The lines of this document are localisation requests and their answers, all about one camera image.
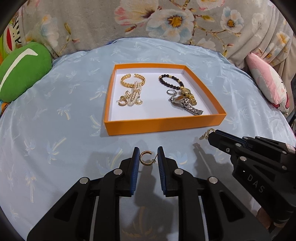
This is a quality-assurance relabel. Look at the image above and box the colourful cartoon monkey blanket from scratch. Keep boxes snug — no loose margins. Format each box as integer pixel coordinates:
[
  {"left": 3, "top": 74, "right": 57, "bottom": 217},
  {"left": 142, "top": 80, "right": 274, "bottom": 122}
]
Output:
[{"left": 0, "top": 13, "right": 22, "bottom": 64}]

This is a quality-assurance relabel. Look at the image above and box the pink cartoon pillow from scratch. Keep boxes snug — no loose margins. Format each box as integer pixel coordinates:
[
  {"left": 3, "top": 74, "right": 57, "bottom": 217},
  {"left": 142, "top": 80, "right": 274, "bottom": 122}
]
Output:
[{"left": 245, "top": 53, "right": 290, "bottom": 114}]

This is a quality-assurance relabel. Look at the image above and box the small gold hoop earring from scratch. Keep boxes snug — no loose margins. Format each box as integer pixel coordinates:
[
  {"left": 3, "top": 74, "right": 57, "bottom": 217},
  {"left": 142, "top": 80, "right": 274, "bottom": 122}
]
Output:
[{"left": 117, "top": 96, "right": 127, "bottom": 106}]

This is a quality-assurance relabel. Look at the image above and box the pearl hair clip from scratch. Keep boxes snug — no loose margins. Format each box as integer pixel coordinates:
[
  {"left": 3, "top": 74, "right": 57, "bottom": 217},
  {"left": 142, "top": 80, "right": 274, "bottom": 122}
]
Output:
[{"left": 127, "top": 81, "right": 142, "bottom": 106}]

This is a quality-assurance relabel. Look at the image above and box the gold metal wristwatch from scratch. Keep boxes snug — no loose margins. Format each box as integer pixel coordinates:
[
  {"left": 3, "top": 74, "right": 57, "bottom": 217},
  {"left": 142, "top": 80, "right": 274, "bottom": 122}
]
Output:
[{"left": 181, "top": 87, "right": 197, "bottom": 106}]

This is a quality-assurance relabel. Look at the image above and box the gold hoop earring pair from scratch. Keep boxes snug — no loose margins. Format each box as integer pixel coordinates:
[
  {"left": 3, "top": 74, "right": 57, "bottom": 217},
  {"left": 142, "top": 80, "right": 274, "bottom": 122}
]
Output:
[{"left": 199, "top": 128, "right": 215, "bottom": 140}]

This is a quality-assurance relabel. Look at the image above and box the black bead gold bracelet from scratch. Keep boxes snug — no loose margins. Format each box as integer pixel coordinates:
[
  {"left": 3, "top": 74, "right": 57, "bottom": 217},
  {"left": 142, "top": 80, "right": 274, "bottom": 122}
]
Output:
[{"left": 158, "top": 74, "right": 185, "bottom": 91}]

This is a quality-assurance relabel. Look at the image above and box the light blue palm bedsheet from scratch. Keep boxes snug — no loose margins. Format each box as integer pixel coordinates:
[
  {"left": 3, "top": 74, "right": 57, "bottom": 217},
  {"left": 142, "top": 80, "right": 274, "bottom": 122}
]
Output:
[{"left": 1, "top": 38, "right": 295, "bottom": 238}]

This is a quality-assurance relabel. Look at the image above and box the green plush cushion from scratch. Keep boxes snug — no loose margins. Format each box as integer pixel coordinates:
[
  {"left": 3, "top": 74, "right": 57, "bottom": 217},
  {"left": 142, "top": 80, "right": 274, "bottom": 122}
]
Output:
[{"left": 1, "top": 42, "right": 52, "bottom": 102}]

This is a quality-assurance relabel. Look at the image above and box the gold chain bangle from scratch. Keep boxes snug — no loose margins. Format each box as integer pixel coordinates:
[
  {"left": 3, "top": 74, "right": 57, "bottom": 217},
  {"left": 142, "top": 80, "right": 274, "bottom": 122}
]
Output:
[{"left": 120, "top": 73, "right": 146, "bottom": 88}]

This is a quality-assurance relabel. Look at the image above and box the grey floral blanket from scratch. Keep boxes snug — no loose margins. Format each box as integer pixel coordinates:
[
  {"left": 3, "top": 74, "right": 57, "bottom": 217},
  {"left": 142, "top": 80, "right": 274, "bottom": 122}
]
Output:
[{"left": 17, "top": 0, "right": 295, "bottom": 69}]

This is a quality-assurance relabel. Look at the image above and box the silver metal wristwatch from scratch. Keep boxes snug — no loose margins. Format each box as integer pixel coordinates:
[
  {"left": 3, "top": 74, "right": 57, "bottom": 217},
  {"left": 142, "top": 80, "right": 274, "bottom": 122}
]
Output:
[{"left": 169, "top": 95, "right": 203, "bottom": 115}]

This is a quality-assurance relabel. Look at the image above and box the orange cardboard box tray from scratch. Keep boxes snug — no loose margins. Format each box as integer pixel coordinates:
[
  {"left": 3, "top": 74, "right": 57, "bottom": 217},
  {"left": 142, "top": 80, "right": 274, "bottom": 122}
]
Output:
[{"left": 104, "top": 63, "right": 226, "bottom": 136}]

